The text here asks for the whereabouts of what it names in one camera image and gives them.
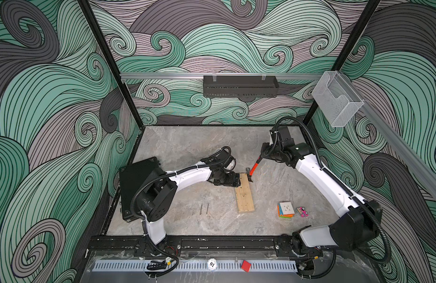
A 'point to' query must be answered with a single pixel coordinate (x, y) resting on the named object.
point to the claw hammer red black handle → (250, 172)
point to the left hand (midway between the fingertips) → (234, 181)
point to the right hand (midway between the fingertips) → (260, 150)
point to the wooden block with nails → (245, 201)
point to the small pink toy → (301, 211)
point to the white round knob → (212, 264)
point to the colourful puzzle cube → (285, 210)
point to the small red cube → (245, 266)
